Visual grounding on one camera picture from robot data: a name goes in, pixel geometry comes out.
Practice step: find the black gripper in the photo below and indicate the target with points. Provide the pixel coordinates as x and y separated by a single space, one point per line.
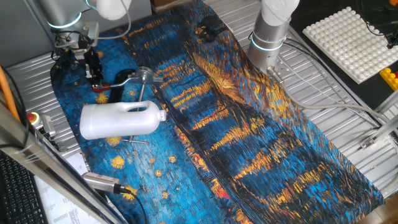
93 60

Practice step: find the white plastic jug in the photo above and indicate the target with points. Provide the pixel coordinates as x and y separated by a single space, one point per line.
115 121

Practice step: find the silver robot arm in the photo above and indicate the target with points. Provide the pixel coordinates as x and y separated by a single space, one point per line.
270 31

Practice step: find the thin metal rod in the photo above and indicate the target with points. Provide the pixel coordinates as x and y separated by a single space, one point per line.
141 93

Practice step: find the red emergency stop button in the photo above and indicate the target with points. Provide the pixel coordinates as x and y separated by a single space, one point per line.
37 119

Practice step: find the orange tube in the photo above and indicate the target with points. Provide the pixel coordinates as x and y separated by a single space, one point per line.
7 93

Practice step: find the printed paper sheet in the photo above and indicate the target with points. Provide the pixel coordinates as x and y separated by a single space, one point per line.
59 208

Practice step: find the black keyboard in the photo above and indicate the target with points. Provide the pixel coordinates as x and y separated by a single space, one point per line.
18 193

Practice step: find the starry night painted cloth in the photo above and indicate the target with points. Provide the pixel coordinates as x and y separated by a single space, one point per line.
248 140

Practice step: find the metal base mounting plate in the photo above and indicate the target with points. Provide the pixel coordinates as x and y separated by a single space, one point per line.
284 70

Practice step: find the white studded baseplate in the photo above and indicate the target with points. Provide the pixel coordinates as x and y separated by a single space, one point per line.
348 43

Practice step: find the aluminium profile strut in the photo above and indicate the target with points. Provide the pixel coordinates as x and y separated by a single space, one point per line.
382 130

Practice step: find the yellow toy brick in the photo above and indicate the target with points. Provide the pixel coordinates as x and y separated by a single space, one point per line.
389 79

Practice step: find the black clamp device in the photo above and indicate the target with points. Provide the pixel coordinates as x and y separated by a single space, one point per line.
392 40

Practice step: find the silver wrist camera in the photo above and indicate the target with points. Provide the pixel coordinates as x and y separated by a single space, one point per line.
91 31

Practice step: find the aluminium frame bar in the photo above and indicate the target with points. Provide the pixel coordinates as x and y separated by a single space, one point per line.
46 168

